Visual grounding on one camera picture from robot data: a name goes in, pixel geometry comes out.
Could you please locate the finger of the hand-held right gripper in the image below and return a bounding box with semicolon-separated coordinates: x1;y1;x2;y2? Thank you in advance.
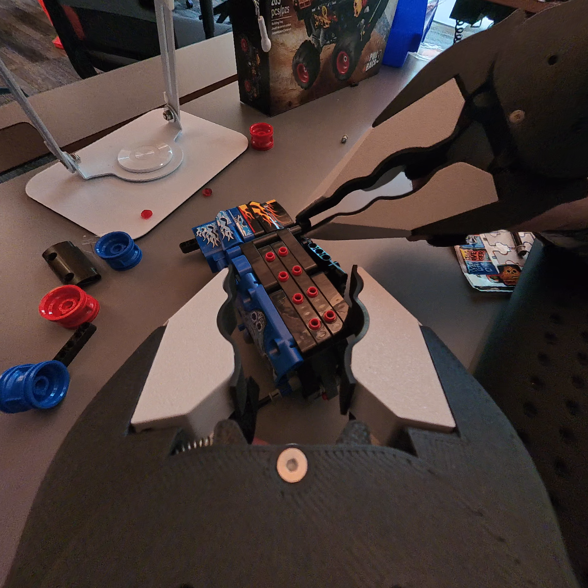
294;76;469;226
303;162;499;242

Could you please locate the blue wheel hub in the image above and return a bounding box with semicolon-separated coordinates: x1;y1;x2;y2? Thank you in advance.
94;231;142;272
0;360;70;414

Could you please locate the black connector block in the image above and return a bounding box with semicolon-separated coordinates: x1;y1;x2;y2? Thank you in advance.
42;240;102;288

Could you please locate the blue storage bin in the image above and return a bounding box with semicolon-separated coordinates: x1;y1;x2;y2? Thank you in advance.
381;0;437;69

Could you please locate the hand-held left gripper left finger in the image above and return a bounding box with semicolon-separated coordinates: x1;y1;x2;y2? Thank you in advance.
130;266;258;444

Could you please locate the black blue brick truck model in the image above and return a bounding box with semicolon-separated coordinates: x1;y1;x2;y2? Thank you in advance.
180;198;350;400

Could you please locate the monster truck set box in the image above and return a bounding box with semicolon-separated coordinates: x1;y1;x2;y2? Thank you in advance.
232;0;399;117

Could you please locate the black dotted mat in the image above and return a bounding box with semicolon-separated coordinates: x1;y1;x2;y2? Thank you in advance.
473;239;588;588

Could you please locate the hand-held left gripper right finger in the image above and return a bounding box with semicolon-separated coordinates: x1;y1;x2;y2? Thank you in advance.
339;266;456;445

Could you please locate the sticker sheet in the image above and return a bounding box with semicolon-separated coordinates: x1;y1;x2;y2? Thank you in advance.
455;230;536;291

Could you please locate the white book stand base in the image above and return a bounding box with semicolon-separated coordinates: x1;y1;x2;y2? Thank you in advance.
25;109;249;240

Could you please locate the wire page holder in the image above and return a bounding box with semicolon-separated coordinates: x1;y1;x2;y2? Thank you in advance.
250;0;272;52

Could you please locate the red wheel hub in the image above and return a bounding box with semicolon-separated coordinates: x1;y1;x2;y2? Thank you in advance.
249;122;275;151
38;285;100;329

